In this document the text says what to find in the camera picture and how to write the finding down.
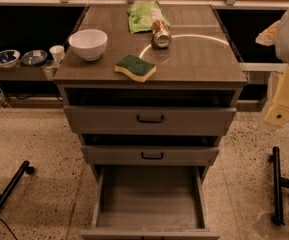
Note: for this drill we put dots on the white bowl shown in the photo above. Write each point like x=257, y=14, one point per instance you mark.
x=89, y=44

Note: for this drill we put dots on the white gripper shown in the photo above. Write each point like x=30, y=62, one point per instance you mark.
x=277, y=114

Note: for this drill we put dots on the white paper cup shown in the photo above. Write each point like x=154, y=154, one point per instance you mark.
x=57, y=53

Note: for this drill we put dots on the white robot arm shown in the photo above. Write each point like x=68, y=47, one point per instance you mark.
x=278, y=35

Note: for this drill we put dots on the grey top drawer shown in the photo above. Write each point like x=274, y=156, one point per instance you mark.
x=149, y=120

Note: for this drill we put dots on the black left stand leg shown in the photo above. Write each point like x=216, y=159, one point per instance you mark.
x=25, y=168

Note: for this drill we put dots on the grey drawer cabinet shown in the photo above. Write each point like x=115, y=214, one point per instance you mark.
x=198, y=70

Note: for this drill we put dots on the dark grey bowl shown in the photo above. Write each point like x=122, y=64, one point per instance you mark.
x=34, y=58

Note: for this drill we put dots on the black stand leg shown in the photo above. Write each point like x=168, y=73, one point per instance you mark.
x=279, y=183
x=25, y=168

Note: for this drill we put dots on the grey open bottom drawer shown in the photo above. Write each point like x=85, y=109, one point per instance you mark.
x=149, y=203

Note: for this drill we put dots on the green chip bag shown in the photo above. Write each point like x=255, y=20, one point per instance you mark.
x=142, y=15

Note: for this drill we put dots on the blue patterned bowl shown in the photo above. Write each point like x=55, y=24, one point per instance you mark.
x=9, y=58

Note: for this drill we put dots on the black right stand leg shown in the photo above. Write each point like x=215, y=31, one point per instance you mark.
x=279, y=183

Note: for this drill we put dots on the green yellow sponge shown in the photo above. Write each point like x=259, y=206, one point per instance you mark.
x=135, y=68

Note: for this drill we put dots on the grey middle drawer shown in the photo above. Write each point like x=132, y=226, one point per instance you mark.
x=149, y=155

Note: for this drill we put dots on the grey side shelf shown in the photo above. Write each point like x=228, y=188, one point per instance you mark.
x=21, y=72

